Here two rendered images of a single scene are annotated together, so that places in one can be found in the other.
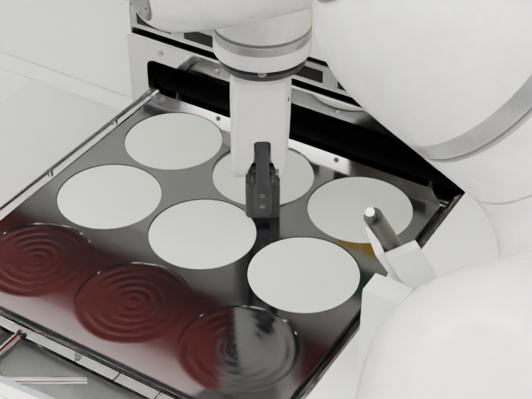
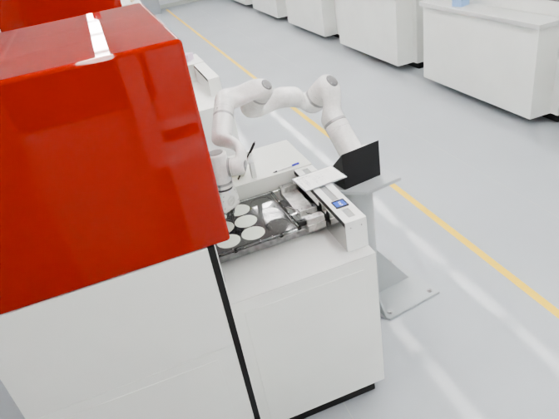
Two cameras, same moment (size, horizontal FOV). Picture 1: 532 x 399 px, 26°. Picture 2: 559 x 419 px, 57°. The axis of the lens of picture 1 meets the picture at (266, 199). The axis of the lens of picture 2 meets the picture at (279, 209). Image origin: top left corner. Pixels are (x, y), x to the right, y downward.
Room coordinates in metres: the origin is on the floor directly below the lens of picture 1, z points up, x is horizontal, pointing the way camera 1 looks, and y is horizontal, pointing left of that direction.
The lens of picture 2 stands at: (2.10, 1.50, 2.07)
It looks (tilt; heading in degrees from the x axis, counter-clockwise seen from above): 31 degrees down; 224
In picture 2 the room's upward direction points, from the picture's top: 10 degrees counter-clockwise
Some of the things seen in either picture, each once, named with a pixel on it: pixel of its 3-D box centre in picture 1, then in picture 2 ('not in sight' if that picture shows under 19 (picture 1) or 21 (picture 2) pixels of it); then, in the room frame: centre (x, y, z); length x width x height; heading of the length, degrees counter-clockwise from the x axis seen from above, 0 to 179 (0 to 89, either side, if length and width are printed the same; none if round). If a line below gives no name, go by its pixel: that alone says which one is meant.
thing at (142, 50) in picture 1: (301, 123); not in sight; (1.00, -0.04, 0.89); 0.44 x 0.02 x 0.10; 59
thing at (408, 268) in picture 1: (397, 293); (248, 165); (0.60, -0.09, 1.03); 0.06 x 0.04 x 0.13; 149
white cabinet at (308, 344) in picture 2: not in sight; (279, 288); (0.69, 0.05, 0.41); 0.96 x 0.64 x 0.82; 59
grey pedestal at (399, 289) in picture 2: not in sight; (376, 235); (0.07, 0.25, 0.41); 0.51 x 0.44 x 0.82; 157
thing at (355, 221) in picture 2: not in sight; (328, 204); (0.54, 0.31, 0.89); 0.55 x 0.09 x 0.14; 59
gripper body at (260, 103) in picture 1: (262, 99); (225, 196); (0.85, 0.00, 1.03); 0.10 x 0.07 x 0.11; 0
